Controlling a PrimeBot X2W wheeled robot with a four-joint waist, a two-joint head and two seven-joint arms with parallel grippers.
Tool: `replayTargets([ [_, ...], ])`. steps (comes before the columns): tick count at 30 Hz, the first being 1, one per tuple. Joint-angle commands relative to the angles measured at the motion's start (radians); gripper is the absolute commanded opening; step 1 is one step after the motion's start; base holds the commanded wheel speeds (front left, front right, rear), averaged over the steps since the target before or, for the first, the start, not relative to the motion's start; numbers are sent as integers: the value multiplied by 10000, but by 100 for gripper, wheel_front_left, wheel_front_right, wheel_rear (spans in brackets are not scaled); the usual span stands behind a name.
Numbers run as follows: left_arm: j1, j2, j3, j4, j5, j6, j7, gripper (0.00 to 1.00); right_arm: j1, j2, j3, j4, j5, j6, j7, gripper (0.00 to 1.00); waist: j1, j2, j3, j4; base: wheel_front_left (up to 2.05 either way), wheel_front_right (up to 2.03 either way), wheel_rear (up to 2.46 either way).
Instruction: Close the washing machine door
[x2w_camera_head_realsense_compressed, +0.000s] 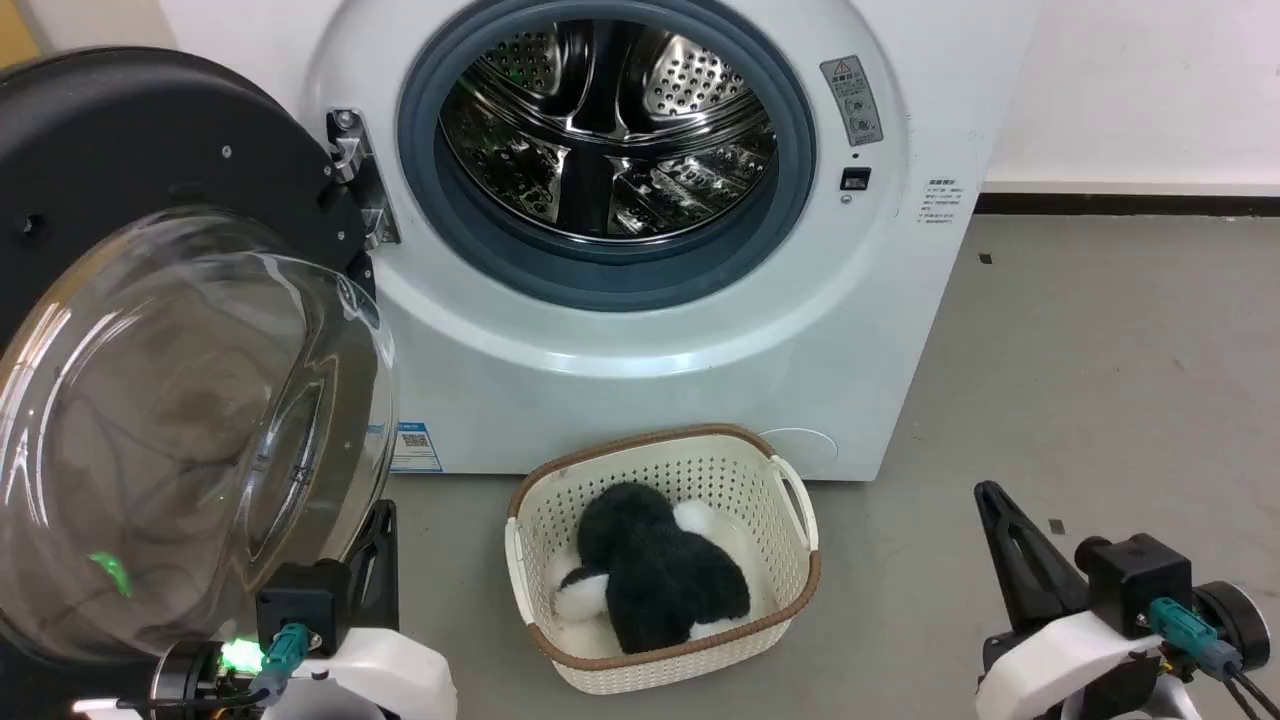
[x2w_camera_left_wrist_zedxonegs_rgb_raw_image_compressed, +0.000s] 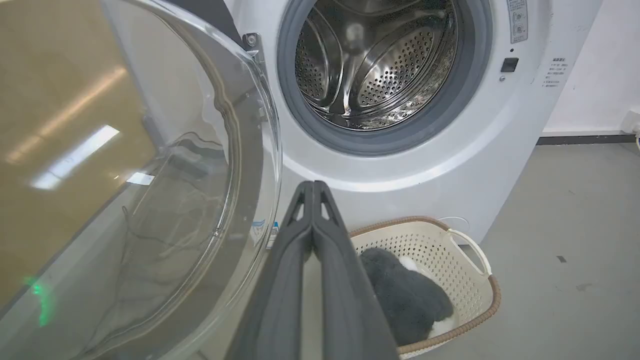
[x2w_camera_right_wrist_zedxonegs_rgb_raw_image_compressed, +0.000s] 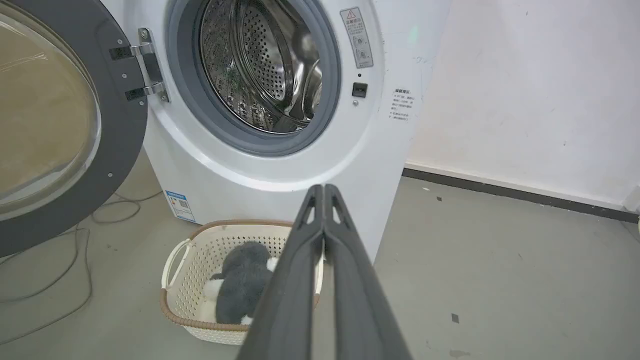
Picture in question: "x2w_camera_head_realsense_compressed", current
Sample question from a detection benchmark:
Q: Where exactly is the teal plug left camera cable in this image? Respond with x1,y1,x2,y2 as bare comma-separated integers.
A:
118,621,313,715

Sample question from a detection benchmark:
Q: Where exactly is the metal door hinge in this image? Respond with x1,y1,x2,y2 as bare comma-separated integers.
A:
325,108,402,250

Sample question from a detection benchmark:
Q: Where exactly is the black and white plush toy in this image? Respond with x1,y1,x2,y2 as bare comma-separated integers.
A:
552,482,753,657

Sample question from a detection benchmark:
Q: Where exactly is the grey warning sticker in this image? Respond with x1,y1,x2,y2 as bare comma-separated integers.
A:
820,55,884,149

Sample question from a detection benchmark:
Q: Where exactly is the small printed text label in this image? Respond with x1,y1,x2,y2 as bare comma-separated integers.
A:
917,177,964,228

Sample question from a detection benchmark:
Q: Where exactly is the teal plug camera cable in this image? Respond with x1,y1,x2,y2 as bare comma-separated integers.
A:
1147,596,1280,720
118,621,313,715

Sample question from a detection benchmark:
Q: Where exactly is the blue white energy label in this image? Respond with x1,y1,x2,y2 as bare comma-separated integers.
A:
389,421,444,475

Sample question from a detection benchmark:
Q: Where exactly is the teal plug right camera cable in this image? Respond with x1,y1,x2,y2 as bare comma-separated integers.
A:
1147,596,1280,720

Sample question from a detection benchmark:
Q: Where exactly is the white front-load washing machine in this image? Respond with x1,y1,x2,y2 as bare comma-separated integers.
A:
158,0,1043,484

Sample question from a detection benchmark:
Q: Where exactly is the black wall baseboard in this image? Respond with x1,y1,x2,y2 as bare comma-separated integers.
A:
974,191,1280,218

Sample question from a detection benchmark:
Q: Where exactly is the cream plastic laundry basket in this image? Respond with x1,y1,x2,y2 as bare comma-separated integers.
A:
504,423,822,697

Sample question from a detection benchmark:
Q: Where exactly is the black round glass washer door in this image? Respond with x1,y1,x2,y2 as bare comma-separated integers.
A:
0,45,401,669

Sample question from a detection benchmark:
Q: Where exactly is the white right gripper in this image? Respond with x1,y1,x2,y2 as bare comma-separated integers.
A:
974,481,1168,720

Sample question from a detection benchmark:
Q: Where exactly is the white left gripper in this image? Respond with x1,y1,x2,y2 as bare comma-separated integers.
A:
285,499,459,720

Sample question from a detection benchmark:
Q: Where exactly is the stainless steel washer drum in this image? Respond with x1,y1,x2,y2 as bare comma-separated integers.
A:
438,17,780,244

